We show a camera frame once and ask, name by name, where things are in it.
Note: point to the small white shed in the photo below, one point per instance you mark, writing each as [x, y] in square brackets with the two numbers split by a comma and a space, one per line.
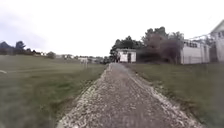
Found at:
[126, 55]

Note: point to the distant row of buildings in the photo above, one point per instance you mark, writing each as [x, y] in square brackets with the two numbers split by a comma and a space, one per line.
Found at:
[78, 58]

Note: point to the grey gravel path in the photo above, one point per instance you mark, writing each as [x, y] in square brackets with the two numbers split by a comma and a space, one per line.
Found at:
[123, 100]

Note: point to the row of trees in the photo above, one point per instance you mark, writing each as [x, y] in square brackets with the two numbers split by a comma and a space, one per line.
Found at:
[150, 45]

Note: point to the grass field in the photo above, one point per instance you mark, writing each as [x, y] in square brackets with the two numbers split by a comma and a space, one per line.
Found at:
[40, 83]

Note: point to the grass verge with weeds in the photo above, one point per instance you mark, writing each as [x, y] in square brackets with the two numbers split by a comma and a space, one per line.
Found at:
[186, 83]

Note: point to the white building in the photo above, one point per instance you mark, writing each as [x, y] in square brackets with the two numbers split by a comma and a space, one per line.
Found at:
[194, 52]

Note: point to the clump of trees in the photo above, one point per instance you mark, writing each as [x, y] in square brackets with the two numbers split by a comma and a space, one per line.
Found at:
[13, 47]

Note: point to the white house with gable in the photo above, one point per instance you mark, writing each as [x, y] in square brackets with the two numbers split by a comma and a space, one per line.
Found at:
[218, 41]

